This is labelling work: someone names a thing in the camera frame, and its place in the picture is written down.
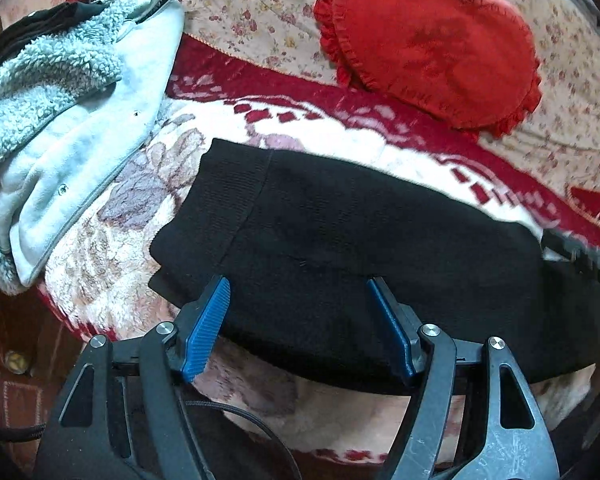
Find black pants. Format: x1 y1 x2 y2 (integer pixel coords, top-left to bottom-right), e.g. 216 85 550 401
149 139 600 394

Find red and white floral blanket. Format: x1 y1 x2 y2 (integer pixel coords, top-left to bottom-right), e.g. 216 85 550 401
41 37 600 466

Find red heart-shaped ruffled pillow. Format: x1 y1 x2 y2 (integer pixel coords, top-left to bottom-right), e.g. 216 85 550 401
314 0 542 136

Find light blue fleece jacket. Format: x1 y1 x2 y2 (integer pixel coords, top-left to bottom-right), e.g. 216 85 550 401
0 0 184 295

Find beige floral quilt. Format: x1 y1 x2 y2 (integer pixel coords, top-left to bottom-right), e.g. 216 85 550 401
183 0 600 196

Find black cable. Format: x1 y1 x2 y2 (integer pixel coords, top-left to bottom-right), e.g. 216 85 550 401
182 398 304 480

